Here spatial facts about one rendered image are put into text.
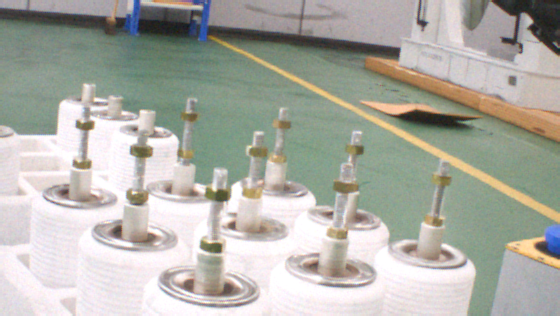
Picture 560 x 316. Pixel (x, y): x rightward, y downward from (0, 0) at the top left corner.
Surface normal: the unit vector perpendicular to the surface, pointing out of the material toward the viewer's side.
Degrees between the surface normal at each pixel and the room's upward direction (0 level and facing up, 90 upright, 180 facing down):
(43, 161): 90
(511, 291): 90
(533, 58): 90
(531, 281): 90
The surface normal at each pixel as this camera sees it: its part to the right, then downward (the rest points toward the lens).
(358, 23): 0.26, 0.22
